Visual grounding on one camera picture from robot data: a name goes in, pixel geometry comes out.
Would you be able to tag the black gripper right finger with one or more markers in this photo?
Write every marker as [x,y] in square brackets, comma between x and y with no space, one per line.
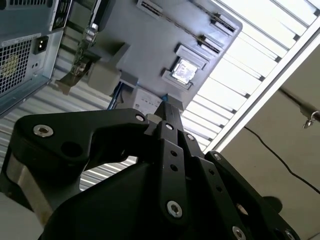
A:
[212,175]

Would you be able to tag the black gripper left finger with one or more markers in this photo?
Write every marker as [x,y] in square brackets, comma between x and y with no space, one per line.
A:
[75,130]

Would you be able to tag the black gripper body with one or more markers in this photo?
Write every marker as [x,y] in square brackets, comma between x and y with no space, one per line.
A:
[112,212]

